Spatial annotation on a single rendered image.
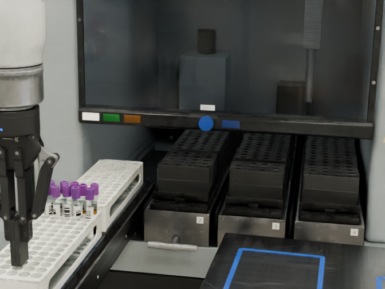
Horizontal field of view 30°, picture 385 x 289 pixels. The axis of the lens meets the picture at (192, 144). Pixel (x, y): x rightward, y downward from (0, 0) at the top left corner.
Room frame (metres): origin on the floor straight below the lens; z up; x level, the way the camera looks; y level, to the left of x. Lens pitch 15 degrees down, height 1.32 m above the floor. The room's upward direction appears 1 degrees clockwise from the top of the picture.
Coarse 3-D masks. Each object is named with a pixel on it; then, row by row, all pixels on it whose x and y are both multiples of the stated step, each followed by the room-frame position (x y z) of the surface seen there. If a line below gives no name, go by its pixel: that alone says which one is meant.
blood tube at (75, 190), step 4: (72, 188) 1.18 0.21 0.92; (76, 188) 1.18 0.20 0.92; (72, 192) 1.18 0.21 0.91; (76, 192) 1.18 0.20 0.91; (72, 196) 1.18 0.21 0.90; (76, 196) 1.17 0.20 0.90; (80, 196) 1.18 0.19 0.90; (76, 200) 1.18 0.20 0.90; (76, 204) 1.18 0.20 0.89; (76, 208) 1.18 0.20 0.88; (80, 208) 1.18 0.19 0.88; (76, 212) 1.18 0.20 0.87; (80, 212) 1.18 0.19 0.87; (76, 216) 1.18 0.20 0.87; (80, 216) 1.18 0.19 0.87
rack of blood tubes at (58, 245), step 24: (48, 216) 1.18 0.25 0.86; (72, 216) 1.18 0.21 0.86; (96, 216) 1.18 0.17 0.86; (48, 240) 1.09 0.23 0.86; (72, 240) 1.08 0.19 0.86; (96, 240) 1.18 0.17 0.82; (0, 264) 0.98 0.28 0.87; (24, 264) 1.00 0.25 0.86; (48, 264) 0.99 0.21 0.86; (72, 264) 1.10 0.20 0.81; (0, 288) 0.93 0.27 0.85; (24, 288) 0.93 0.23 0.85; (48, 288) 1.02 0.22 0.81
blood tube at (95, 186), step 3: (93, 183) 1.21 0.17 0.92; (96, 183) 1.21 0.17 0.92; (93, 186) 1.20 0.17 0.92; (96, 186) 1.20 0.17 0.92; (96, 189) 1.20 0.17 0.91; (96, 192) 1.20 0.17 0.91; (96, 195) 1.20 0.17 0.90; (96, 198) 1.20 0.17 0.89; (93, 201) 1.20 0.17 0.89; (96, 201) 1.20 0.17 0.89; (93, 204) 1.20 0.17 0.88; (96, 204) 1.20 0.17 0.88; (93, 207) 1.20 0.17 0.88; (96, 207) 1.20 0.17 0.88; (93, 210) 1.20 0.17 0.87; (96, 210) 1.20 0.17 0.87; (93, 213) 1.20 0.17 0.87; (96, 213) 1.20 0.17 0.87; (93, 228) 1.19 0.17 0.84; (93, 231) 1.19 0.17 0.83; (93, 234) 1.19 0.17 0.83
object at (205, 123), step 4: (204, 116) 1.42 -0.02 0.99; (208, 116) 1.42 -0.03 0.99; (200, 120) 1.42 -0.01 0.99; (204, 120) 1.41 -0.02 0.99; (208, 120) 1.41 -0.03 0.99; (212, 120) 1.42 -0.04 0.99; (200, 124) 1.42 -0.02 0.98; (204, 124) 1.41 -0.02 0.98; (208, 124) 1.41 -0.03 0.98; (212, 124) 1.41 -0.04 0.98; (204, 128) 1.41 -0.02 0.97; (208, 128) 1.41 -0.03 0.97
